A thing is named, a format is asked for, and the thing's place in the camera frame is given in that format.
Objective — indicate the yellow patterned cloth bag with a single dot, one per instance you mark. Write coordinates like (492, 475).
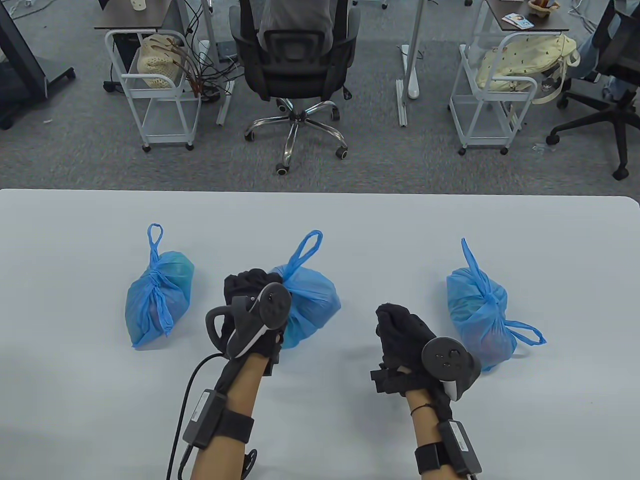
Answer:
(520, 60)

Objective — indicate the cream knit bag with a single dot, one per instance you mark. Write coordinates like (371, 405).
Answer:
(155, 65)

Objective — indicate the brown woven basket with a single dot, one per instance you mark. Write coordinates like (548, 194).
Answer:
(542, 7)

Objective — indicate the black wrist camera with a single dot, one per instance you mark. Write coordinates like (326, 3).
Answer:
(272, 362)
(390, 381)

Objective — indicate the person's right hand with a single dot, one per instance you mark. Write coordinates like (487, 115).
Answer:
(402, 335)

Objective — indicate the brown desk top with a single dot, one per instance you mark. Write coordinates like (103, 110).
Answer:
(545, 22)
(130, 20)

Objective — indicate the grey tracking controller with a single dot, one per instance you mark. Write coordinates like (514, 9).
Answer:
(447, 360)
(272, 305)

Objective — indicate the person's left forearm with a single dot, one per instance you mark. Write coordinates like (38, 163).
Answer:
(240, 390)

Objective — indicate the white rolling cart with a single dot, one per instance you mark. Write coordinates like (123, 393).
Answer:
(482, 125)
(165, 122)

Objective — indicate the printed cards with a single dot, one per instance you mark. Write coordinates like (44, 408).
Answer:
(517, 21)

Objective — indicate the black chair chrome base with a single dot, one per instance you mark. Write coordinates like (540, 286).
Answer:
(295, 65)

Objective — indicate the person's right forearm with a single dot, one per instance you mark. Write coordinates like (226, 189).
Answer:
(425, 425)

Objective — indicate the person's left hand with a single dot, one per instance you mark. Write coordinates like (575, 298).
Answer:
(245, 282)

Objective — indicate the white desk leg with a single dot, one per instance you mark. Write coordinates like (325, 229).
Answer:
(212, 35)
(414, 50)

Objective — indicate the black forearm sensor box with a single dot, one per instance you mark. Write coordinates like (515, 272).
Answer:
(460, 447)
(205, 420)

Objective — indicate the black stand base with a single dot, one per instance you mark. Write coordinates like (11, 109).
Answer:
(20, 75)

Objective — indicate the blue plastic bag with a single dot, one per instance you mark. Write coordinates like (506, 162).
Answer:
(312, 300)
(155, 300)
(480, 310)

